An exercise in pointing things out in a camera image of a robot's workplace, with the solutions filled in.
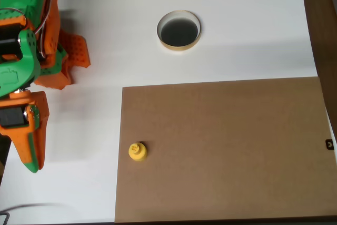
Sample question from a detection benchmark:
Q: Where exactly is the small yellow plastic piece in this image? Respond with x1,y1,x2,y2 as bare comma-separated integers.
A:
128,142,148,163

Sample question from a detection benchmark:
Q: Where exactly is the orange robot arm base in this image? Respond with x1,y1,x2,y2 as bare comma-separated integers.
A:
34,0,92,91

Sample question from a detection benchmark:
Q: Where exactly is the round dish with dark bottom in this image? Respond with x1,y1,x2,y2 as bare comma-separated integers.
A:
156,10,202,52

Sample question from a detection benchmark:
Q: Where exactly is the white board sheet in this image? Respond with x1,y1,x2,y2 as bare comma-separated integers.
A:
0,0,337,223

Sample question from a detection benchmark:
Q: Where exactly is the brown fibreboard panel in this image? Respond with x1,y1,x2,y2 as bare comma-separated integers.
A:
114,76,337,223

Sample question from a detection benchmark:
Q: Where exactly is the black cable loop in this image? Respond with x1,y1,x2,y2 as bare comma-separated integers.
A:
0,211,11,225

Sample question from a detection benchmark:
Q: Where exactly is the red white black arm wire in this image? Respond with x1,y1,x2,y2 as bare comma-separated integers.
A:
38,0,55,36

